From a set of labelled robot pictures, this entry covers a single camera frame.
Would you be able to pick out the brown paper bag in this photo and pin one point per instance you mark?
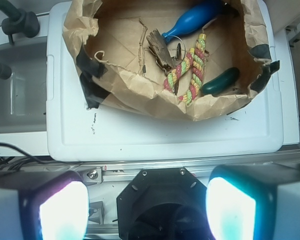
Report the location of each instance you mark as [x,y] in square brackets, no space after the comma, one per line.
[107,41]

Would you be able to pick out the multicolour twisted rope toy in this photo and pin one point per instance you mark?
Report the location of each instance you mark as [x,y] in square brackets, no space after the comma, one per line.
[195,60]

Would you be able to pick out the blue plastic bowling pin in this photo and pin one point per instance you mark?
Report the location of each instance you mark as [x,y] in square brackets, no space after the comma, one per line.
[194,19]

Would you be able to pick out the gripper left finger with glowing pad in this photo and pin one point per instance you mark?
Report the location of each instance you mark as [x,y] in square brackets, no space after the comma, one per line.
[43,205]

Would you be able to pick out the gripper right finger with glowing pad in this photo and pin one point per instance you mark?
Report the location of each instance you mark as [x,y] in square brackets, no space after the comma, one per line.
[254,202]

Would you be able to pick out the brown wood chip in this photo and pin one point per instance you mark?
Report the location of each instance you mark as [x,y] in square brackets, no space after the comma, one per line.
[158,47]

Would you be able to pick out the white plastic bin lid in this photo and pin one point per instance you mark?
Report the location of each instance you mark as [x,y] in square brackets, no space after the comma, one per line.
[76,133]

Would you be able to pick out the dark green toy cucumber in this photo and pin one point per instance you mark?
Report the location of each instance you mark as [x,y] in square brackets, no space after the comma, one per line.
[221,82]

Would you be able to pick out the metal key bunch with ring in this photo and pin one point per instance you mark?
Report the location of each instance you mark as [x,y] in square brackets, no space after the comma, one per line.
[178,57]

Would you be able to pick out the aluminium extrusion rail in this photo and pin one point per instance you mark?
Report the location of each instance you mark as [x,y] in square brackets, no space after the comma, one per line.
[97,172]

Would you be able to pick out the black octagonal mount base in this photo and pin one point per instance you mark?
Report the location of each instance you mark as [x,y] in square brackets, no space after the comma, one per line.
[163,204]

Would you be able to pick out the grey plastic tub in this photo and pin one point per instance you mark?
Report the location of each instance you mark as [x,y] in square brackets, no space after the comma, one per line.
[23,96]

